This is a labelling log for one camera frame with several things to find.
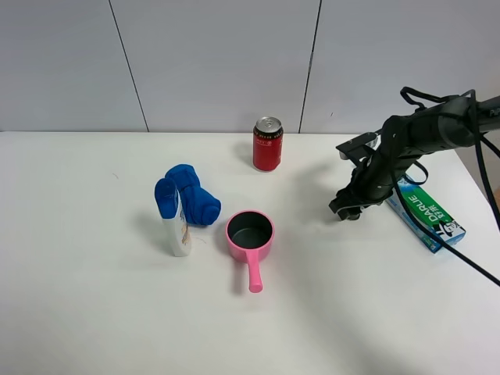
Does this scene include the pink toy saucepan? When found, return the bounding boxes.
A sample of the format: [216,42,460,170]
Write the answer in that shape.
[225,210,275,293]

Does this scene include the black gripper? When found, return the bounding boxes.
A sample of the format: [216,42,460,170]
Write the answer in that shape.
[328,146,414,220]

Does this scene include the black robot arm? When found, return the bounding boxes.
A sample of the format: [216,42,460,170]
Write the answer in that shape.
[329,94,499,220]

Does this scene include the red soda can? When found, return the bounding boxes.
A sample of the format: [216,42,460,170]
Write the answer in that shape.
[252,116,284,171]

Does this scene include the blue rolled sock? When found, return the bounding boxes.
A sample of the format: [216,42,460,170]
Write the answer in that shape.
[165,164,221,227]

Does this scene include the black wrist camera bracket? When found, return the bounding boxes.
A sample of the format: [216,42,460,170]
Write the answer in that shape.
[336,131,379,165]

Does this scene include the Darlie toothpaste box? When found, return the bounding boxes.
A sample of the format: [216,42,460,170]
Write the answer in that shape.
[386,176,466,253]

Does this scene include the black cable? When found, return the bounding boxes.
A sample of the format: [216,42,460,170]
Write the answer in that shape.
[365,86,500,288]

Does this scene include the white bottle blue cap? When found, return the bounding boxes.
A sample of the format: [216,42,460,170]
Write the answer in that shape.
[154,177,191,257]

